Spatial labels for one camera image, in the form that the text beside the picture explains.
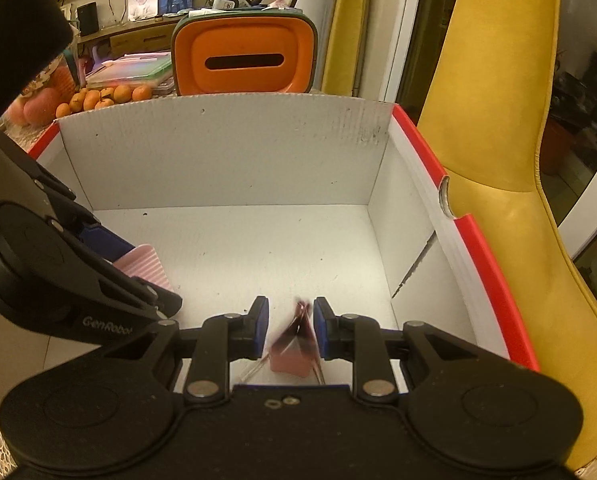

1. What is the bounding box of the framed child portrait photo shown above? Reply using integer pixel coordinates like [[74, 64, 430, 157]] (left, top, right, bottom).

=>
[[127, 0, 158, 22]]

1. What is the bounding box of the orange tangerine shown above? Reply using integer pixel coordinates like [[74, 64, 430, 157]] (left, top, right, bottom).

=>
[[113, 84, 132, 104], [131, 84, 153, 102], [56, 103, 72, 118], [82, 89, 101, 110]]

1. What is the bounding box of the yellow chair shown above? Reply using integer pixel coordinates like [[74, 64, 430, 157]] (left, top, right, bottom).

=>
[[418, 0, 597, 469]]

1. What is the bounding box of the small dark red sachet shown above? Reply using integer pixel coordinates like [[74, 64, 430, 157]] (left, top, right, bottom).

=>
[[269, 300, 317, 378]]

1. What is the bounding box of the red white cardboard box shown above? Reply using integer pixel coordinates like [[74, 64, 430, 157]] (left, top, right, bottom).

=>
[[32, 93, 538, 368]]

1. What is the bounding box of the red apple left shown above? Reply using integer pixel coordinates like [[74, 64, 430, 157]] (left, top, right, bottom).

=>
[[23, 87, 62, 127]]

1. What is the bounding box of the wooden TV cabinet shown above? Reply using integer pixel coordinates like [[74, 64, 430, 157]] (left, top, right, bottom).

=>
[[77, 16, 181, 58]]

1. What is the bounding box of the yellow curtain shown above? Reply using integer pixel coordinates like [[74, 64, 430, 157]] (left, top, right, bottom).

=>
[[321, 0, 368, 96]]

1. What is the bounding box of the pink ribbed object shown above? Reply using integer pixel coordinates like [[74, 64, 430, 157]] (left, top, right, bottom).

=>
[[113, 244, 174, 292]]

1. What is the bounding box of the black speaker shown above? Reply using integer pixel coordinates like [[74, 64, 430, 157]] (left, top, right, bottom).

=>
[[76, 2, 100, 36]]

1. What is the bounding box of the green orange tissue box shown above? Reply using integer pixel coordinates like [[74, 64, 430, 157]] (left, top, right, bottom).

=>
[[172, 9, 318, 96]]

